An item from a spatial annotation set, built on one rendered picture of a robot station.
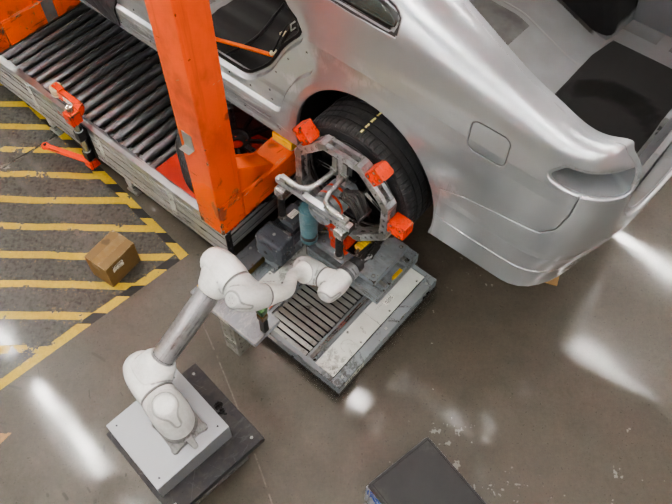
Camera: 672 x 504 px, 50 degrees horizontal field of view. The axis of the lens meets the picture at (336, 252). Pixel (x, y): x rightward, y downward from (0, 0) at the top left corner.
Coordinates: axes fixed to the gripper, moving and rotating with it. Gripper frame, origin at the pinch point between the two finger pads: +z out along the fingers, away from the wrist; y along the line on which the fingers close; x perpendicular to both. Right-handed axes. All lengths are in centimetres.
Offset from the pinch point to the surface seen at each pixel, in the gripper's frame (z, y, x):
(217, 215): -42, -43, 49
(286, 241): -18, -48, 15
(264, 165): -8, -40, 54
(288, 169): 6, -49, 42
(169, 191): -34, -99, 63
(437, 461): -58, 35, -77
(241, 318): -66, -34, 7
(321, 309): -23, -54, -28
